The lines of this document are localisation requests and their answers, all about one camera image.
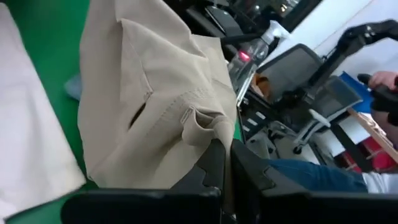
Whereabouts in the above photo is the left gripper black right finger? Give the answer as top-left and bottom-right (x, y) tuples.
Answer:
(230, 139), (398, 224)

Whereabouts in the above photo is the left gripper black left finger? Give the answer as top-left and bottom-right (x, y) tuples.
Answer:
(60, 139), (227, 224)

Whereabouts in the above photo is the grey beige garment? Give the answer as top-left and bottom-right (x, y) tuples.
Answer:
(76, 0), (239, 190)

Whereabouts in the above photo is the white printed tote bag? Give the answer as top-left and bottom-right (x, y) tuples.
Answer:
(0, 2), (87, 219)

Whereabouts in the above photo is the light blue towel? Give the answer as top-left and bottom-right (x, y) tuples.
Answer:
(64, 73), (83, 101)

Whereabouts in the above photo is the person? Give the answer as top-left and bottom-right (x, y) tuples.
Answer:
(267, 70), (398, 195)

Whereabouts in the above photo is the red box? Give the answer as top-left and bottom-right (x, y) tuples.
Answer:
(341, 136), (398, 174)

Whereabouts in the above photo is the blue flat panel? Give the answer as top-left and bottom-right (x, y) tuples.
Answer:
(338, 71), (374, 114)

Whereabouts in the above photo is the black mesh office chair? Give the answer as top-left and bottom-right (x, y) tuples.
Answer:
(257, 18), (398, 156)

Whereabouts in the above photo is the silver aluminium bar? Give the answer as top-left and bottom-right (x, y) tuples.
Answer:
(235, 62), (259, 107)

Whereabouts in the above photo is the person's hand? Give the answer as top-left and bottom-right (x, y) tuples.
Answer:
(368, 70), (398, 91)

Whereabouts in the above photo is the clear plastic spray bottle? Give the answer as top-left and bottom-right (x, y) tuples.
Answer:
(228, 20), (290, 91)

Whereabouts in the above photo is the black handle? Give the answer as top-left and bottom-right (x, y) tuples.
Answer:
(356, 73), (398, 113)

